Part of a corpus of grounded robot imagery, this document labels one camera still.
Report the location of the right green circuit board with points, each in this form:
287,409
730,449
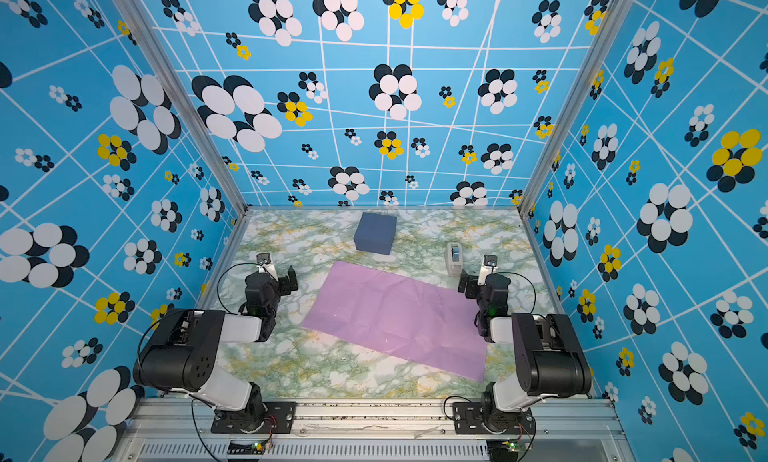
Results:
503,450

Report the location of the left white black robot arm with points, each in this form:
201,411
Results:
181,356

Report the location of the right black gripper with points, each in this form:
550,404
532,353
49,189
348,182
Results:
469,284

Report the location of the left green circuit board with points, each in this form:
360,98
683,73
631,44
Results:
253,448

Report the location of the purple wrapping paper sheet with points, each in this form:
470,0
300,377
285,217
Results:
401,317

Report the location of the aluminium front rail frame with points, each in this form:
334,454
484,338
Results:
174,429

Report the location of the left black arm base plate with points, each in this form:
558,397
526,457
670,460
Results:
270,417

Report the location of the dark blue gift box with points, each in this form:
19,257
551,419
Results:
375,233

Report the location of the green circuit board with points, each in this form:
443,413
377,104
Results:
503,450
253,448

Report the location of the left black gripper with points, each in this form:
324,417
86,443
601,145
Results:
285,279

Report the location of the white tape dispenser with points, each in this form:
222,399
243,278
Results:
454,259

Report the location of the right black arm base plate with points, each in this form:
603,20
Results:
471,418

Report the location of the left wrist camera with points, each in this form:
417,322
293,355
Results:
263,259

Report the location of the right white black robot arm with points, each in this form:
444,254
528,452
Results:
548,357

